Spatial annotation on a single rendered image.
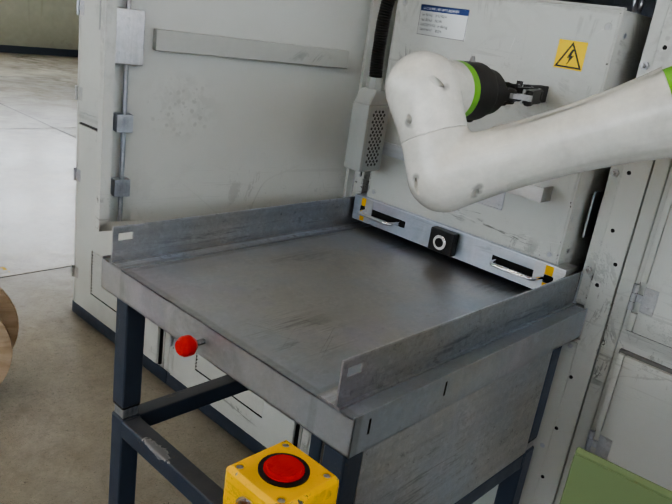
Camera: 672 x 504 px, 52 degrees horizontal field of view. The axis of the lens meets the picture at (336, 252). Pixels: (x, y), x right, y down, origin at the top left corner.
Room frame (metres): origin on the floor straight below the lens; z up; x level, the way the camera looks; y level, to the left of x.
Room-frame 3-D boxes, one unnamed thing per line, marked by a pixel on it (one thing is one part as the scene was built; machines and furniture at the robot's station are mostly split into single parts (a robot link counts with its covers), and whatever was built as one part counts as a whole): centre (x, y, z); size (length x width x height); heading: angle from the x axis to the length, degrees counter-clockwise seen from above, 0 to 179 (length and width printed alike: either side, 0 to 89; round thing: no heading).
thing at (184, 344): (0.93, 0.19, 0.82); 0.04 x 0.03 x 0.03; 139
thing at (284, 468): (0.55, 0.02, 0.90); 0.04 x 0.04 x 0.02
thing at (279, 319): (1.20, -0.04, 0.82); 0.68 x 0.62 x 0.06; 139
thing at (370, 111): (1.50, -0.03, 1.09); 0.08 x 0.05 x 0.17; 139
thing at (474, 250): (1.43, -0.25, 0.89); 0.54 x 0.05 x 0.06; 49
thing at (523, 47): (1.42, -0.23, 1.15); 0.48 x 0.01 x 0.48; 49
